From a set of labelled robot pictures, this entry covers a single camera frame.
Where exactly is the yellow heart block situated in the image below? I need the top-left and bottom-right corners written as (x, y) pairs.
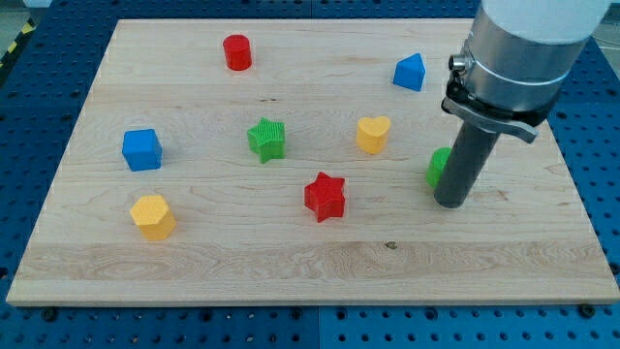
top-left (356, 115), bottom-right (391, 154)

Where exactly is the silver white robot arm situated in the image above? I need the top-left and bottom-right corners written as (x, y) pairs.
top-left (442, 0), bottom-right (611, 143)

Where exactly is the blue triangle block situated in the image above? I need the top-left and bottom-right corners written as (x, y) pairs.
top-left (392, 53), bottom-right (426, 92)

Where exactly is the red star block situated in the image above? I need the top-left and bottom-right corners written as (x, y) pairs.
top-left (304, 172), bottom-right (346, 222)

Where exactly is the green star block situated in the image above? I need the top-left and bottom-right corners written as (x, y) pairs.
top-left (247, 117), bottom-right (286, 163)

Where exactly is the light wooden board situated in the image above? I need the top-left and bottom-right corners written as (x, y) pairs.
top-left (7, 19), bottom-right (619, 306)

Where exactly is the green cylinder block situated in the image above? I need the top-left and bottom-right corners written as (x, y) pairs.
top-left (425, 147), bottom-right (451, 188)

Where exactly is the red cylinder block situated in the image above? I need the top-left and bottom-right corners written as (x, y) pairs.
top-left (223, 34), bottom-right (253, 71)

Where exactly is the yellow hexagon block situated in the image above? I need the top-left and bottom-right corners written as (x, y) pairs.
top-left (130, 195), bottom-right (176, 240)

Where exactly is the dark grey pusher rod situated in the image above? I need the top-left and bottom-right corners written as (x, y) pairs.
top-left (434, 123), bottom-right (499, 208)

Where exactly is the blue cube block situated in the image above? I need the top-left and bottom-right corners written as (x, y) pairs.
top-left (122, 129), bottom-right (163, 172)

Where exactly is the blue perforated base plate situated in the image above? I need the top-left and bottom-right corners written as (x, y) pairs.
top-left (1, 0), bottom-right (619, 348)

